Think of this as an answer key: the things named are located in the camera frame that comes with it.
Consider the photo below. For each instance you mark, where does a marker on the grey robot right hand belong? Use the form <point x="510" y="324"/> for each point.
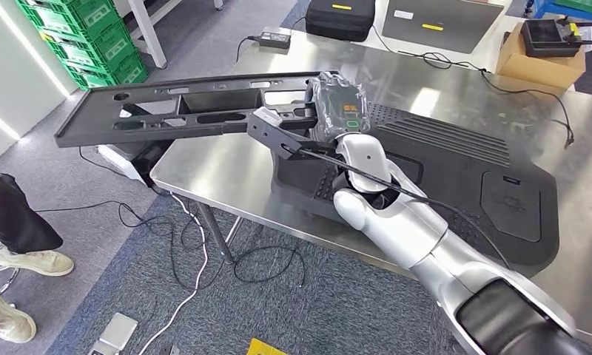
<point x="340" y="108"/>

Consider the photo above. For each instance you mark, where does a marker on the black plastic plate frame part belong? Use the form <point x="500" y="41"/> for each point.
<point x="80" y="134"/>

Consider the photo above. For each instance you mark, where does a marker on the steel workbench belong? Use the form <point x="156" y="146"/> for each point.
<point x="227" y="171"/>

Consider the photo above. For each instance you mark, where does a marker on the black carry case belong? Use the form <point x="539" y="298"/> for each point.
<point x="340" y="22"/>

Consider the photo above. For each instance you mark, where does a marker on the black power adapter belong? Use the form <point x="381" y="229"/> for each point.
<point x="275" y="40"/>

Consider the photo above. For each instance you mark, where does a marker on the grey flat case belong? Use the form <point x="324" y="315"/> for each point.
<point x="448" y="27"/>

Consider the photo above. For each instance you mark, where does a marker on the large black ribbed panel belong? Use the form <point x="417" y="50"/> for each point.
<point x="472" y="196"/>

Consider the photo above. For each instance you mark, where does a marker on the black box with white side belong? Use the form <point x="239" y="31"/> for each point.
<point x="149" y="161"/>

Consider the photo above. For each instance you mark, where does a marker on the cardboard box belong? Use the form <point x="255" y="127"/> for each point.
<point x="536" y="68"/>

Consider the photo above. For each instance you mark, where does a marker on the black electronic device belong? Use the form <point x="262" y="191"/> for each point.
<point x="546" y="39"/>

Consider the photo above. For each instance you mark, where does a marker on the green plastic crate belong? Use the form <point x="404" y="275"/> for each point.
<point x="100" y="73"/>
<point x="80" y="44"/>
<point x="65" y="12"/>

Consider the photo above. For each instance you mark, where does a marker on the yellow floor tape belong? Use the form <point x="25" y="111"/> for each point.
<point x="264" y="349"/>

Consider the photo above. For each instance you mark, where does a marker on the silver floor socket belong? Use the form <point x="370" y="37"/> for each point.
<point x="117" y="330"/>

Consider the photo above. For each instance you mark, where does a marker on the person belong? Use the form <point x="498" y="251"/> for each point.
<point x="16" y="215"/>

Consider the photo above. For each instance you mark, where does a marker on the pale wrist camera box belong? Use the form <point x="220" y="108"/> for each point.
<point x="271" y="134"/>

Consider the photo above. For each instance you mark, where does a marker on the white table frame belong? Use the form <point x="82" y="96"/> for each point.
<point x="146" y="34"/>

